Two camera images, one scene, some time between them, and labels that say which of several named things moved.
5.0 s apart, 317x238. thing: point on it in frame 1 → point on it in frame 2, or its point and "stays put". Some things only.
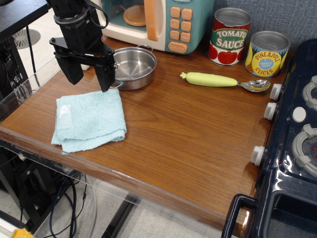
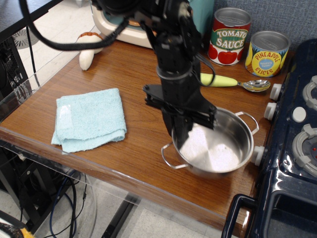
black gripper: x=83 y=42 → x=180 y=91
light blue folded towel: x=89 y=120 stays put
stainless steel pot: x=134 y=67 → x=220 y=151
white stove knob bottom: x=257 y=154 stays put
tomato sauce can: x=230 y=29 stays put
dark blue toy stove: x=285 y=205 stays put
